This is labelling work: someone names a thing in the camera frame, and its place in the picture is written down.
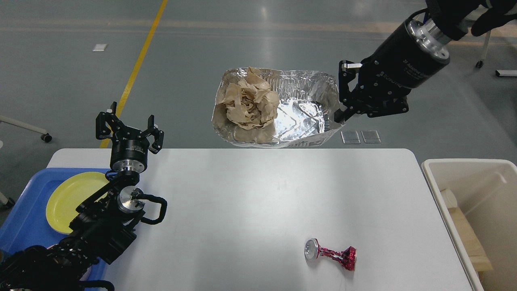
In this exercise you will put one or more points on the white caster leg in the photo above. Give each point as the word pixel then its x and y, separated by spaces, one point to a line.
pixel 45 135

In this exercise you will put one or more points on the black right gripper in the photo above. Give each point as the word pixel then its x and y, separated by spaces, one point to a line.
pixel 405 60

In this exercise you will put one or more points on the brown paper ball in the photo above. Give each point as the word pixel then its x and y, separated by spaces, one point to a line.
pixel 250 103

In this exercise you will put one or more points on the floor outlet plate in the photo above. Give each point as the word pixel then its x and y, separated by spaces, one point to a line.
pixel 350 137
pixel 371 136

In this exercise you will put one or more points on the white office chair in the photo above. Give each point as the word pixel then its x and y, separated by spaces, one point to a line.
pixel 484 51

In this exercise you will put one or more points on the yellow plastic plate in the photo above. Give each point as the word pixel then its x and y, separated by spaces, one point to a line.
pixel 62 204

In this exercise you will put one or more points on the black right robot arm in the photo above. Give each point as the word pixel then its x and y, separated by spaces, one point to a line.
pixel 451 20

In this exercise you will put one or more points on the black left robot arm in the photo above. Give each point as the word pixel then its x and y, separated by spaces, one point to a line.
pixel 104 226

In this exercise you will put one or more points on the crushed red can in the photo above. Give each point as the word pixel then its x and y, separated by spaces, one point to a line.
pixel 347 258

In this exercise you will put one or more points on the white paper cup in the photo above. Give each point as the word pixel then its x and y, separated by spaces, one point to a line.
pixel 449 198

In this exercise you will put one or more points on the blue plastic tray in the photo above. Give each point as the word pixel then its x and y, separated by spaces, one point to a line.
pixel 27 223

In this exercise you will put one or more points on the brown paper bag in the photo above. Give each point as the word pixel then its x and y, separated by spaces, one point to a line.
pixel 475 250

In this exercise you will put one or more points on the beige plastic bin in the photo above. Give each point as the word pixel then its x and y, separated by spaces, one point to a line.
pixel 486 193

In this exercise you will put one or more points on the silver foil wrapper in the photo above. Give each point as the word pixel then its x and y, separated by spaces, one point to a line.
pixel 305 114

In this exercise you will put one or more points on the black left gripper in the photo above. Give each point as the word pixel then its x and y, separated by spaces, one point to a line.
pixel 131 154

